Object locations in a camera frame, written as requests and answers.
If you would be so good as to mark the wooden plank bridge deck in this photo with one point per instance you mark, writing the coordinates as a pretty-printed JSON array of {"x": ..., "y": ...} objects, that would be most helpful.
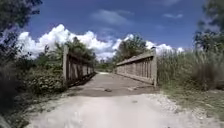
[{"x": 106, "y": 83}]

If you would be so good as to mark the trees beyond bridge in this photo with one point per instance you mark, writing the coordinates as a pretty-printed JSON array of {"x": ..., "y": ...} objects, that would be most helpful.
[{"x": 130, "y": 48}]

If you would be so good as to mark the small stone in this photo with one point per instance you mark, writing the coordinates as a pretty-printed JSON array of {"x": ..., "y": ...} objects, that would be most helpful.
[{"x": 108, "y": 90}]

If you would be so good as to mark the wooden bridge railing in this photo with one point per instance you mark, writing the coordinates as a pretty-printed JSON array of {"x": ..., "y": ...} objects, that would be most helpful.
[
  {"x": 138, "y": 68},
  {"x": 76, "y": 68}
]

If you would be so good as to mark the tall reed grass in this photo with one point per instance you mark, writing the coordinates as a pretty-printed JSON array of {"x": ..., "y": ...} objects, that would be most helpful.
[{"x": 190, "y": 68}]

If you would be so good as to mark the dense bushes and trees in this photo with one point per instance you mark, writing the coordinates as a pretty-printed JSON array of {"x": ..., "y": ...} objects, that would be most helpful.
[
  {"x": 211, "y": 30},
  {"x": 23, "y": 73}
]

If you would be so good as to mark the grass verge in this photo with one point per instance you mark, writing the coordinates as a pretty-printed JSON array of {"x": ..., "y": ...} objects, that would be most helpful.
[{"x": 200, "y": 100}]

